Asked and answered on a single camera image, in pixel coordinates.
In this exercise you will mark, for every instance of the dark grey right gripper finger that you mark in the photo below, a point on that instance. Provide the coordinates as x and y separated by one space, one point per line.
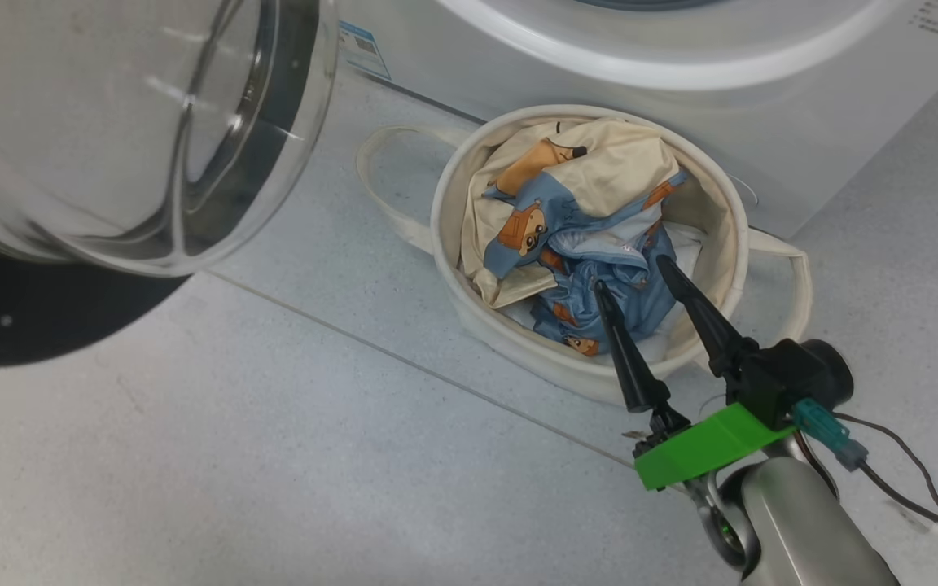
632 358
705 317

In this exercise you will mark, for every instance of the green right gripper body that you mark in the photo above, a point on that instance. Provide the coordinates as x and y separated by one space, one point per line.
705 448

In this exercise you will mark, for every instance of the blue cream bear-print garment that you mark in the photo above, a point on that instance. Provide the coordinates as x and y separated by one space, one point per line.
599 171

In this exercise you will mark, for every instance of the glass washing machine door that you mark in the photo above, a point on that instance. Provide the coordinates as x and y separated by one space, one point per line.
111 122

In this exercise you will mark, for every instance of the white cloth in basket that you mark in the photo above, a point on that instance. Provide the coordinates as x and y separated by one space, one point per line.
685 244

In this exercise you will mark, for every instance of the beige canvas laundry basket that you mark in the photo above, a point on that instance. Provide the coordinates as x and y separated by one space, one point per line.
518 350

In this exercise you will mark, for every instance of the white front-load washing machine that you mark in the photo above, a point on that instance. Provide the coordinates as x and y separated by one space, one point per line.
762 122

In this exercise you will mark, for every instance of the small printed text label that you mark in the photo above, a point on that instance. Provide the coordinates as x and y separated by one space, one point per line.
937 16

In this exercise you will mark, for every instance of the blue energy label sticker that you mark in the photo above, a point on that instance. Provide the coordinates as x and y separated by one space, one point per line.
365 50

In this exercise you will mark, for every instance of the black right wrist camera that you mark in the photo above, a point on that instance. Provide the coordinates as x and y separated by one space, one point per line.
795 374

